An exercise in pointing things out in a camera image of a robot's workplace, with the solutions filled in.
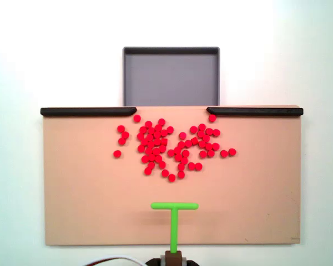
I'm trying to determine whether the green T pusher brown base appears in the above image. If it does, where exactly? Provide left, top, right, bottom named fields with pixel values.
left=150, top=202, right=199, bottom=266

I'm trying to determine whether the tan rectangular board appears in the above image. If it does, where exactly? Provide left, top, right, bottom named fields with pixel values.
left=41, top=104, right=302, bottom=247

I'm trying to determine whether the grey square tray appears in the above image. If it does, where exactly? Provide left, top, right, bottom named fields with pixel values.
left=122, top=46, right=221, bottom=107

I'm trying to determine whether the black edge rail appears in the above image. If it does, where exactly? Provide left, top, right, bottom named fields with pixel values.
left=40, top=107, right=138, bottom=117
left=206, top=106, right=304, bottom=117

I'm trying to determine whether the white red black cable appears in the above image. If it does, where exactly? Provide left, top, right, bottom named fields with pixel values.
left=84, top=254, right=148, bottom=266

